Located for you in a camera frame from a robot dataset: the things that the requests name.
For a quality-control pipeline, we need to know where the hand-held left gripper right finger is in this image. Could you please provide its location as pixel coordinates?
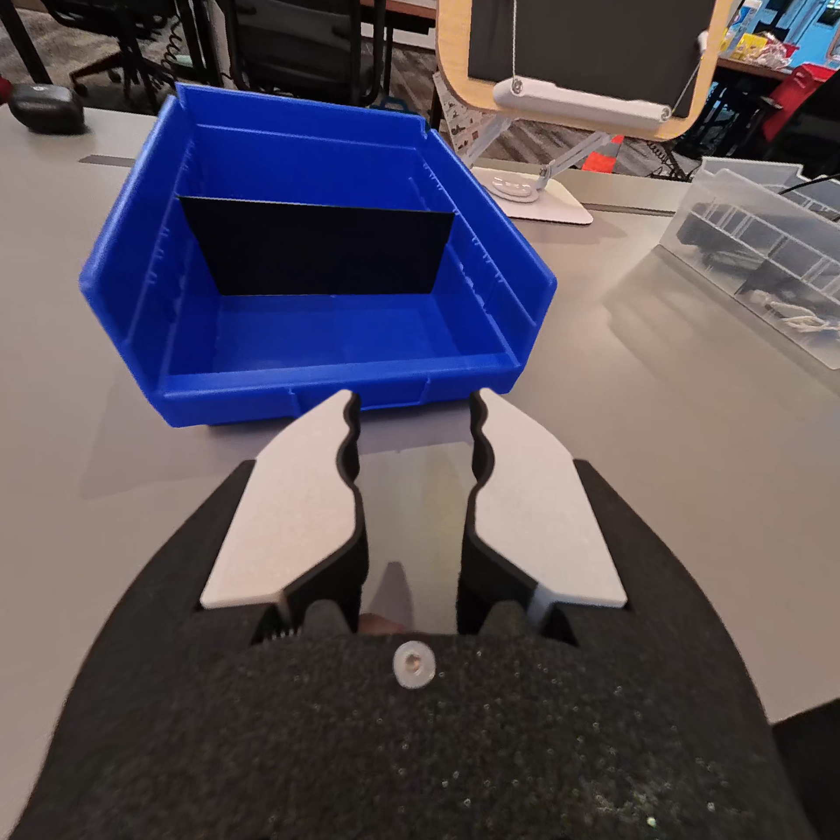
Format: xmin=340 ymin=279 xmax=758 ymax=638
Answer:
xmin=456 ymin=386 xmax=629 ymax=636

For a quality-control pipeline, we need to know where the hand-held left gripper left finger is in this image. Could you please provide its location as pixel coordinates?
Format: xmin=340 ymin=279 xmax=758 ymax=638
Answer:
xmin=199 ymin=388 xmax=370 ymax=636

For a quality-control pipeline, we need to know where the blue plastic bin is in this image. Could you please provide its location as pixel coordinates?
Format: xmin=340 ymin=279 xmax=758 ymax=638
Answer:
xmin=79 ymin=82 xmax=559 ymax=429

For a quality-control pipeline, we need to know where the clear plastic bin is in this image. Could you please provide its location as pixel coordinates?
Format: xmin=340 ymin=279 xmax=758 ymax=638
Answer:
xmin=659 ymin=156 xmax=840 ymax=370

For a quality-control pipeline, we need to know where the white cable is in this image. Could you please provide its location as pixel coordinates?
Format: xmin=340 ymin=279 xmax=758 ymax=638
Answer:
xmin=751 ymin=292 xmax=834 ymax=337

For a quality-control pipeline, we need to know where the grey desk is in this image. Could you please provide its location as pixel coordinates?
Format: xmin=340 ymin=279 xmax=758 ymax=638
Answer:
xmin=0 ymin=105 xmax=840 ymax=729

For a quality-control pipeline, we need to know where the black divider panel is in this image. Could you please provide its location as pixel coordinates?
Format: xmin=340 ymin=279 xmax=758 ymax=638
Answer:
xmin=178 ymin=196 xmax=455 ymax=296

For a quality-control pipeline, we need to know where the orange traffic cone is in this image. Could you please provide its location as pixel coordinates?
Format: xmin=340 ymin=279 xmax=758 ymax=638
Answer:
xmin=583 ymin=133 xmax=624 ymax=173

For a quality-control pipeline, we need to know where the printed paper sheet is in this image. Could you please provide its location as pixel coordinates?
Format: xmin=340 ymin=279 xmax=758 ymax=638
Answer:
xmin=433 ymin=72 xmax=503 ymax=168

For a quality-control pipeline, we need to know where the black office chair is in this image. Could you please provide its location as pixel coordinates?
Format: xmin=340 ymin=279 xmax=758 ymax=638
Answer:
xmin=226 ymin=0 xmax=389 ymax=106

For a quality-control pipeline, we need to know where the wood-framed black panel stand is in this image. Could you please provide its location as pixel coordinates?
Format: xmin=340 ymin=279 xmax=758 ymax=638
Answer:
xmin=436 ymin=0 xmax=736 ymax=225

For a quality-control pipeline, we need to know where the red chair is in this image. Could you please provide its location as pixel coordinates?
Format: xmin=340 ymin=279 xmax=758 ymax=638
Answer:
xmin=761 ymin=62 xmax=840 ymax=142

